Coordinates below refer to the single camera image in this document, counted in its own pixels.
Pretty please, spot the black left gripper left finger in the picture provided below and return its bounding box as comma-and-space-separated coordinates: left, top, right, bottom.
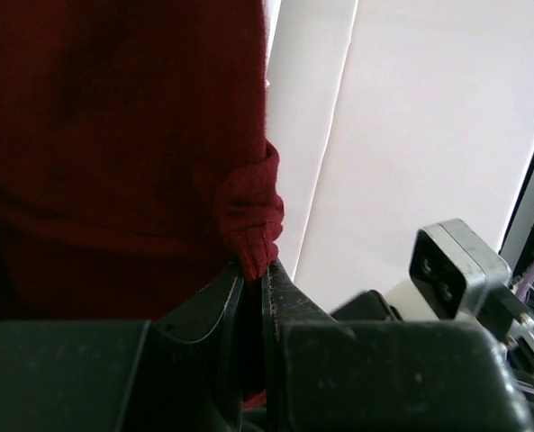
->
153, 263, 244, 431

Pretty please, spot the dark red t shirt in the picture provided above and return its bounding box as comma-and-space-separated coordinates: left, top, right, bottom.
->
0, 0, 285, 409

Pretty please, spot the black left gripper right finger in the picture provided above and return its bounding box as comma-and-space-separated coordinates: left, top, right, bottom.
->
260, 260, 352, 431

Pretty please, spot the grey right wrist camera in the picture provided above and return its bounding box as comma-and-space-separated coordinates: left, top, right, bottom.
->
409, 219, 534, 343

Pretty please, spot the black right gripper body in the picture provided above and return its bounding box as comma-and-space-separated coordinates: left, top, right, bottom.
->
330, 290, 403, 321

